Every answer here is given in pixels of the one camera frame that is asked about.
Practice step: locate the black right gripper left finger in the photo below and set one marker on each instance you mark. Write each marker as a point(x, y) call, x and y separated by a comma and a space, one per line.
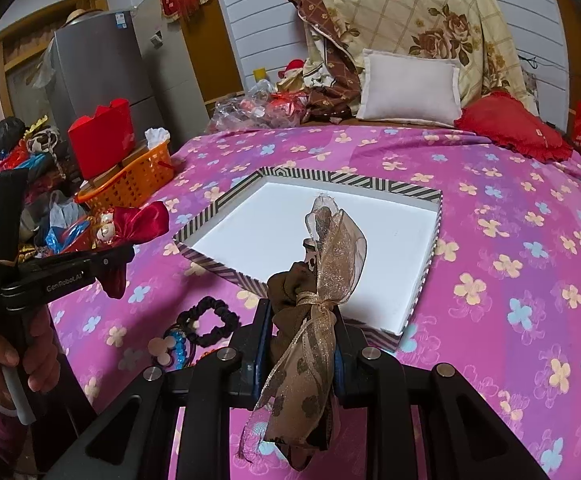
point(253, 343)

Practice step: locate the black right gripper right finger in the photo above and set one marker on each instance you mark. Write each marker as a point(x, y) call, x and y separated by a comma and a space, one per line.
point(349, 378)

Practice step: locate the brown leopard ribbon scrunchie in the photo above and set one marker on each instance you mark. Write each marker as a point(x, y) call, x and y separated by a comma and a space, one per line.
point(295, 410)

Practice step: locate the red satin bow scrunchie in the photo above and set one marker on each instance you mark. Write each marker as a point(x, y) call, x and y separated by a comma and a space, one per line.
point(120, 229)

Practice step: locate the person's left hand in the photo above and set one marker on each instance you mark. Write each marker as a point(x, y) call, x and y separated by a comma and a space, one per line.
point(40, 361)

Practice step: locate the striped shallow white box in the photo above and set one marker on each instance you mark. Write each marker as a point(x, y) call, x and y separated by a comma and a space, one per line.
point(385, 230)

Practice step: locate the orange plastic basket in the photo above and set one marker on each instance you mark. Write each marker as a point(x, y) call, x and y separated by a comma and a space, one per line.
point(130, 184)

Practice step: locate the red felt bag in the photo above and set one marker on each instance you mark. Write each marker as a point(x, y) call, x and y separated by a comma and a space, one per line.
point(101, 141)

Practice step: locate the white tissue in basket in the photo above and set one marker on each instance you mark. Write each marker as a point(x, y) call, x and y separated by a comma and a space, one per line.
point(156, 136)

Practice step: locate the clear plastic bag of items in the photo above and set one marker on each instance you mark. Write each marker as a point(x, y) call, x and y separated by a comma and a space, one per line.
point(261, 107)

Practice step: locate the grey refrigerator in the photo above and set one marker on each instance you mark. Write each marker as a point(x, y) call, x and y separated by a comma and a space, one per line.
point(96, 59)

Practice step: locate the santa plush toy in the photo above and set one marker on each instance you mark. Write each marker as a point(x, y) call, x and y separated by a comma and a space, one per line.
point(290, 78)

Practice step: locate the white small pillow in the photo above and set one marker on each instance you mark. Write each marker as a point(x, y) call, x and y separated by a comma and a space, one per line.
point(403, 88)

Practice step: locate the red heart cushion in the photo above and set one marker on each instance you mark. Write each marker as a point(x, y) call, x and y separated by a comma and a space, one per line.
point(507, 123)

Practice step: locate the floral beige quilt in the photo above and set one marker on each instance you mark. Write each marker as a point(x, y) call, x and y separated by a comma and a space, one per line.
point(471, 33)

